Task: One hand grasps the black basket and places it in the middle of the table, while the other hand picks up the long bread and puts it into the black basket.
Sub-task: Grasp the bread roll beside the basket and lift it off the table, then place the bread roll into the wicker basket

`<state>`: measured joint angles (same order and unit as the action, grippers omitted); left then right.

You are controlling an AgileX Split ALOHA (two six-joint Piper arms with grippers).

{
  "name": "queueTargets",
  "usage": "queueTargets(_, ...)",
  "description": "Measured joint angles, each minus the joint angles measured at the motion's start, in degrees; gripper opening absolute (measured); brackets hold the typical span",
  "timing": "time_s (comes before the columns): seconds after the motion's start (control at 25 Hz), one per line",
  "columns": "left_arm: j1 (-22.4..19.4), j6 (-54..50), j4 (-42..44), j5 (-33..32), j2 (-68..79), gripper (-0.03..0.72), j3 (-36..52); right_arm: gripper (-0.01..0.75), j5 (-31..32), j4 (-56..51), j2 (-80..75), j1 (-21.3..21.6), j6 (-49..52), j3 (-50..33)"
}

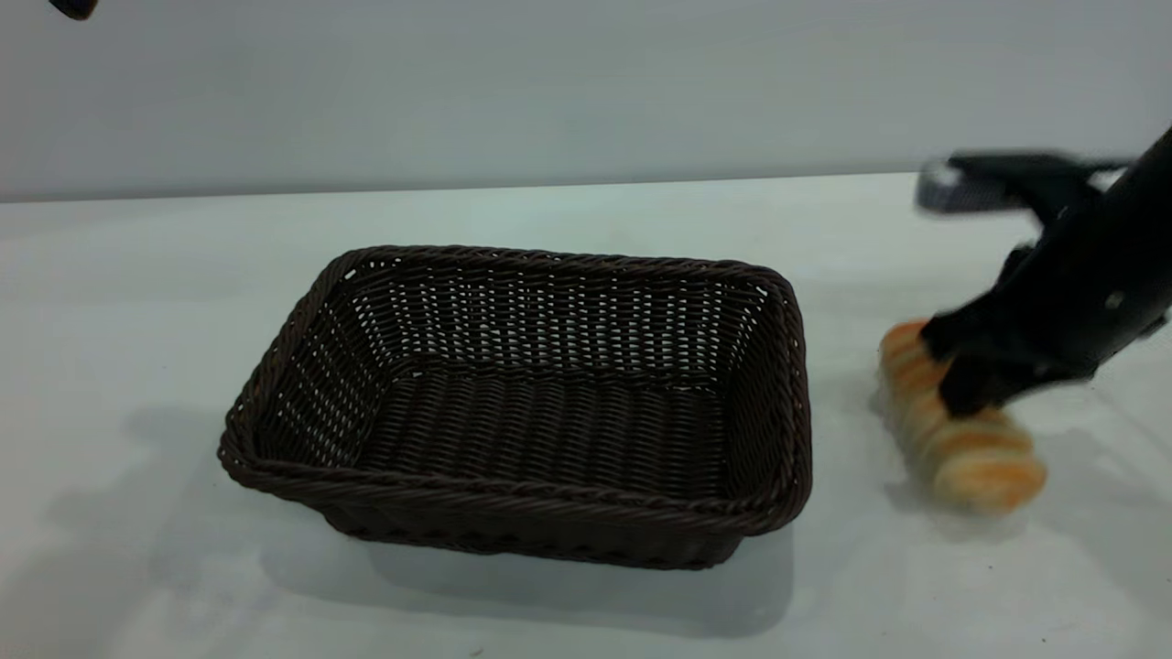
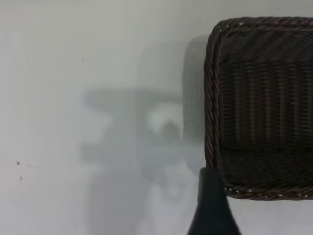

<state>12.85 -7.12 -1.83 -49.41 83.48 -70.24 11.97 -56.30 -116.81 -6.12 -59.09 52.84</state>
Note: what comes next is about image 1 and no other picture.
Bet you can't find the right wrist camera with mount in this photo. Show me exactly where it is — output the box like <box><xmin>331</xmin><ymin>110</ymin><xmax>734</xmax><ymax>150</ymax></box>
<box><xmin>915</xmin><ymin>152</ymin><xmax>1133</xmax><ymax>222</ymax></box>

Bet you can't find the dark brown woven basket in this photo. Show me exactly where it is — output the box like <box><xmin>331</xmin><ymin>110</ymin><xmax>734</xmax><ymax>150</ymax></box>
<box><xmin>217</xmin><ymin>243</ymin><xmax>814</xmax><ymax>572</ymax></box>

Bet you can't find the striped orange bread roll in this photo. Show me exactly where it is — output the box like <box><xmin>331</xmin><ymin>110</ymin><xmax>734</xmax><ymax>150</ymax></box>
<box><xmin>877</xmin><ymin>319</ymin><xmax>1047</xmax><ymax>515</ymax></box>

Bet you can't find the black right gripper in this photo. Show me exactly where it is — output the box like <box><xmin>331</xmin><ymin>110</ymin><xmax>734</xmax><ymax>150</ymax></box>
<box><xmin>919</xmin><ymin>126</ymin><xmax>1172</xmax><ymax>418</ymax></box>

